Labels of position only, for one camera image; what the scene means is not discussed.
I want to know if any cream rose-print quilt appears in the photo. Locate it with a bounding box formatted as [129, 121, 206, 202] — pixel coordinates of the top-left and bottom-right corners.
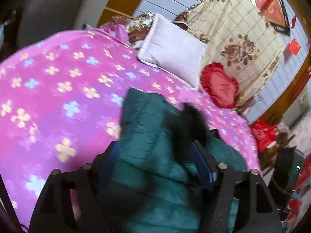
[187, 0, 285, 107]

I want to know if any red shopping bag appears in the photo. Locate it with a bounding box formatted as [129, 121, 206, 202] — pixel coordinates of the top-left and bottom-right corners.
[250, 119, 277, 153]

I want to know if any brown floral folded blanket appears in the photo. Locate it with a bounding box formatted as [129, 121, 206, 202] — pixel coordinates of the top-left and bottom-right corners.
[106, 10, 190, 49]

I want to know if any dark green puffer jacket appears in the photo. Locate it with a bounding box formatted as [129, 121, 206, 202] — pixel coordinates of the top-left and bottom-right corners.
[100, 88, 247, 232]

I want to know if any grey refrigerator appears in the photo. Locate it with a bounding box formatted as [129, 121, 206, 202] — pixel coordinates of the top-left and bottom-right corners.
[17, 0, 83, 49]

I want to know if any white square pillow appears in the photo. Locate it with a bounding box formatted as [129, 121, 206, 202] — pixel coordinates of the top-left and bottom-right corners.
[137, 13, 206, 90]

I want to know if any red heart-shaped cushion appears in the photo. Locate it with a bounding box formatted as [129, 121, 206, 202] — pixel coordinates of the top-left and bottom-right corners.
[200, 62, 239, 109]

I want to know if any pink floral bed sheet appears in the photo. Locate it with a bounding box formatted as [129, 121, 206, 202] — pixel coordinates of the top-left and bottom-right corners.
[1, 28, 260, 226]

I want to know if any red paper wall sticker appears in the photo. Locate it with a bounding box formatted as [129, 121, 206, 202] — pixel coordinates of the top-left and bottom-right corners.
[288, 39, 301, 56]

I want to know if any red framed wall decoration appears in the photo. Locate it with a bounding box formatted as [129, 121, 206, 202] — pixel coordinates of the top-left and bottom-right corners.
[251, 0, 290, 36]

